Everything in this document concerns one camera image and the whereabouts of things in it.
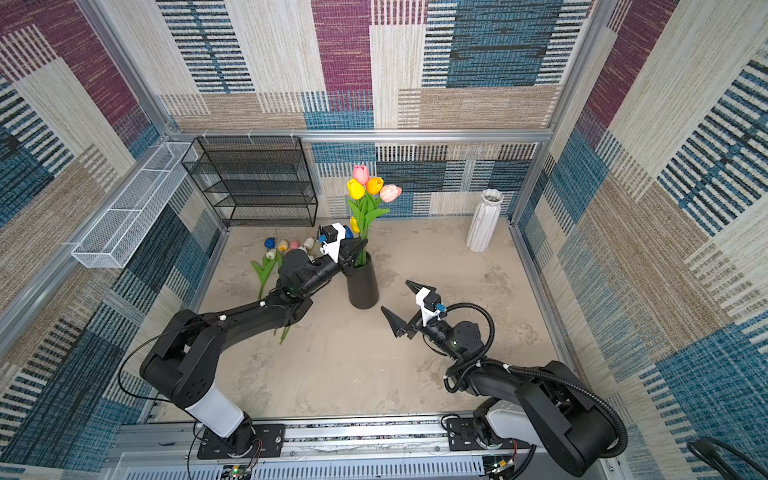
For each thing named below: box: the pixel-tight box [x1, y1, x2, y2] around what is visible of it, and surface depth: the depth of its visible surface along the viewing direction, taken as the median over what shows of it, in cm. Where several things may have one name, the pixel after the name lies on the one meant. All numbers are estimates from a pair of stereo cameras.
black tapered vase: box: [346, 252, 379, 310], surface depth 97 cm
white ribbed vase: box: [466, 188, 504, 253], surface depth 100 cm
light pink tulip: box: [364, 184, 403, 241], surface depth 65 cm
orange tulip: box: [365, 176, 385, 239], surface depth 66 cm
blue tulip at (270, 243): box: [250, 236, 278, 301], surface depth 110 cm
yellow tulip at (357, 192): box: [347, 178, 365, 240], surface depth 65 cm
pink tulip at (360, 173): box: [352, 164, 370, 185], surface depth 66 cm
